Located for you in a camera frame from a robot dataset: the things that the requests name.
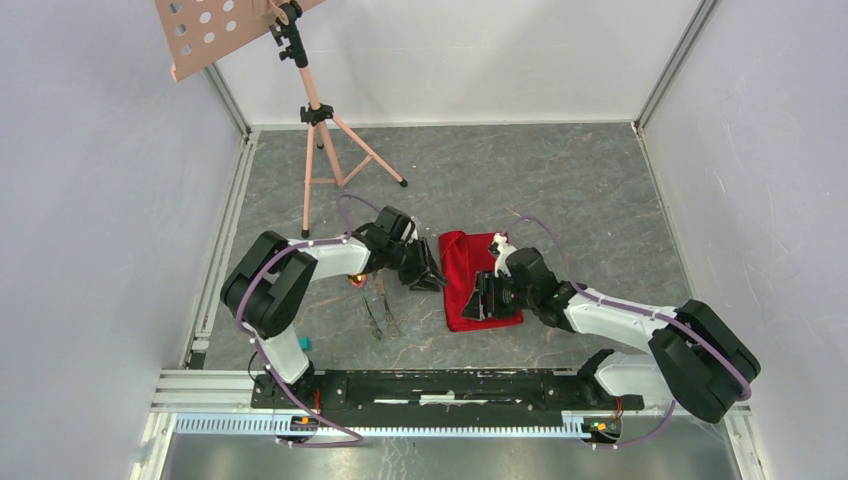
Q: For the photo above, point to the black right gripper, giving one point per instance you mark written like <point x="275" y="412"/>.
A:
<point x="478" y="307"/>

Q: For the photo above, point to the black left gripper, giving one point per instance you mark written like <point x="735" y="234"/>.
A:
<point x="432" y="275"/>

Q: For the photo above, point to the red cloth napkin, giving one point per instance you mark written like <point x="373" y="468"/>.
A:
<point x="462" y="255"/>

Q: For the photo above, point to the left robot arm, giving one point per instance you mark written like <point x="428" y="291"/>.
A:
<point x="267" y="287"/>

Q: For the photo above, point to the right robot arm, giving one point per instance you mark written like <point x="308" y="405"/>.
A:
<point x="703" y="364"/>

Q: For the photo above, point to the iridescent spoon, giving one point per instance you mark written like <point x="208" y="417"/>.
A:
<point x="358" y="280"/>

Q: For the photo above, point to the teal cube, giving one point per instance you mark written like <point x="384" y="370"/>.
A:
<point x="305" y="344"/>

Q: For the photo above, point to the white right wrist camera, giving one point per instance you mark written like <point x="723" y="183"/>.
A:
<point x="501" y="249"/>

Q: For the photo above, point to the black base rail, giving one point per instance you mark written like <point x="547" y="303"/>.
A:
<point x="444" y="398"/>

